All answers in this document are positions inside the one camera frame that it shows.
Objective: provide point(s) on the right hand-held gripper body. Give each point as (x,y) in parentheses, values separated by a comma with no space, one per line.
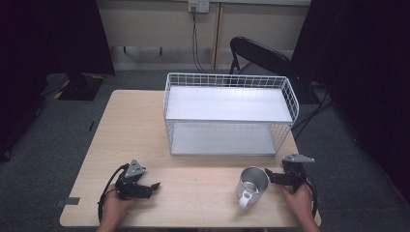
(295,170)

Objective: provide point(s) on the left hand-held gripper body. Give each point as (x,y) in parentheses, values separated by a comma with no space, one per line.
(132,169)

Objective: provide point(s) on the silver metal cup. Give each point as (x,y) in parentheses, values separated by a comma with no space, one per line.
(253,185)

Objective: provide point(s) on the person's right hand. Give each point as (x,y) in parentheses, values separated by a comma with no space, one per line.
(299,201)

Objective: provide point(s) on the person's left hand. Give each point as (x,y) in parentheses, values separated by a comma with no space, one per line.
(114,206)

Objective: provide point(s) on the grey tape strip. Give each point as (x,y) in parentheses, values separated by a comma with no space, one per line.
(69,201)

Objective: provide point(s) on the dark stand base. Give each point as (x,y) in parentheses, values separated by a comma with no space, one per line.
(80,86)

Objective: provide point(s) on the black folding chair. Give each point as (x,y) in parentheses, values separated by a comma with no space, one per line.
(264,56)

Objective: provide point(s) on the dark curtain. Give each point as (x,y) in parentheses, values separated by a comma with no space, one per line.
(370,80)
(48,38)

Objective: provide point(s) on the white wall socket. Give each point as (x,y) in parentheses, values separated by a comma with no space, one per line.
(199,5)

